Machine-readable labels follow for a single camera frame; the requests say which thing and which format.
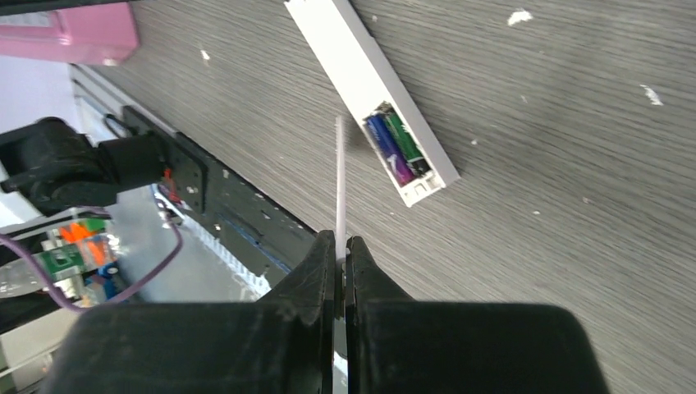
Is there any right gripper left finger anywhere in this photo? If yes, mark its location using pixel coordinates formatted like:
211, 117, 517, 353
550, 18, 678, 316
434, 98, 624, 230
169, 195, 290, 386
41, 231, 336, 393

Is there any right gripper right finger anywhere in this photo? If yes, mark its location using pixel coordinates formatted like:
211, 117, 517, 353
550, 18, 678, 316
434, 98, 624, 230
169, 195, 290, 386
346, 236, 609, 393

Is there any white remote battery cover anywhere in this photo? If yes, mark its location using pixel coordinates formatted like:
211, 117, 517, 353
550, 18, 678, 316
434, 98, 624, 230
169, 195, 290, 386
335, 116, 346, 264

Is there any dark green battery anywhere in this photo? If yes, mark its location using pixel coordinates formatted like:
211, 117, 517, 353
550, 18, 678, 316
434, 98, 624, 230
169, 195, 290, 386
379, 103, 430, 176

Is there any white silver prism bar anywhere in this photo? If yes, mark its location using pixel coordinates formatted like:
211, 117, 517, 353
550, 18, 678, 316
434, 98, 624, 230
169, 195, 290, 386
285, 1, 460, 207

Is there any blue purple battery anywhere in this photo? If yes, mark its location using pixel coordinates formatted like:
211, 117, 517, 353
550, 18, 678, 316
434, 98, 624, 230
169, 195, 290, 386
365, 112, 415, 186

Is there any pink metronome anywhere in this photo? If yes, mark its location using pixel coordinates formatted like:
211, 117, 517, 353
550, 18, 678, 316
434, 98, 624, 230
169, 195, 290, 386
1, 2, 140, 66

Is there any white slotted cable duct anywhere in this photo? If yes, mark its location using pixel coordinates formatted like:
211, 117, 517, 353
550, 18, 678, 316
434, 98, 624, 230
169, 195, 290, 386
183, 217, 271, 301

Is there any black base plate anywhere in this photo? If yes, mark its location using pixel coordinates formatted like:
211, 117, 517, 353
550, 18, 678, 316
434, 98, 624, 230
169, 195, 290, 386
122, 106, 316, 286

